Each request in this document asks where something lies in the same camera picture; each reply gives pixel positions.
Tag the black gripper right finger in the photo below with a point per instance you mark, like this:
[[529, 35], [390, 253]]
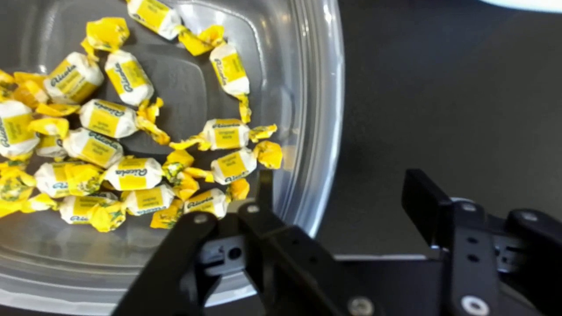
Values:
[[429, 207]]

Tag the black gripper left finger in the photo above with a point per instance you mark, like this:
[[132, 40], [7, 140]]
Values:
[[266, 193]]

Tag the clear plastic bowl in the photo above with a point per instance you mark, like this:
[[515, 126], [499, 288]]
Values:
[[294, 54]]

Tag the yellow wrapped candy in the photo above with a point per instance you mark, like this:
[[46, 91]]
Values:
[[225, 133], [157, 16], [101, 212], [120, 121], [204, 40], [67, 179], [243, 161], [74, 79], [218, 200], [232, 75], [92, 147], [144, 172], [129, 77], [16, 139], [160, 196]]

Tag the round black table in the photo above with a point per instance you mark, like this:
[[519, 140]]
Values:
[[466, 91]]

